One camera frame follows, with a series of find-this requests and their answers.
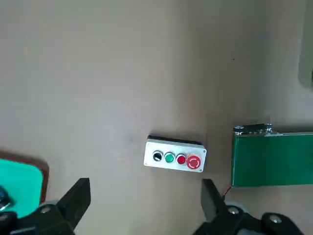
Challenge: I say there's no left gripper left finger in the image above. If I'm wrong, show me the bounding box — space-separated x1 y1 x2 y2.
0 177 91 235

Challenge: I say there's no grey control box with buttons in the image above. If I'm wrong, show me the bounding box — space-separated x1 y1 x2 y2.
143 135 207 173

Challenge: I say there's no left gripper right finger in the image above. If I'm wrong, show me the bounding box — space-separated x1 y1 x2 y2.
192 179 309 235

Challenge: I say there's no green plastic tray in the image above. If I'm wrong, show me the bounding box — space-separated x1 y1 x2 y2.
297 0 313 88
0 158 44 219

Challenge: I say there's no green conveyor belt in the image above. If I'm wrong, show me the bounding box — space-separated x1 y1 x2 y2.
231 122 313 188

